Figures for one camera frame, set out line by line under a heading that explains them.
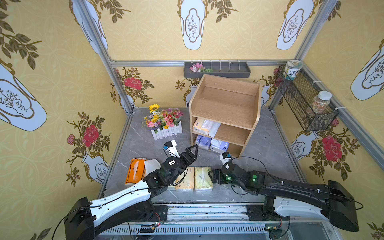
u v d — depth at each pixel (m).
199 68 0.88
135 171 0.81
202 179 0.79
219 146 0.90
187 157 0.65
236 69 0.92
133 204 0.52
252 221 0.73
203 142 0.94
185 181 0.80
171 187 0.80
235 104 0.79
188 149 0.66
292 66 0.84
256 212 0.74
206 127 0.82
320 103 0.65
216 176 0.70
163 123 0.93
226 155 0.72
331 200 0.42
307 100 0.86
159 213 0.73
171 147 0.68
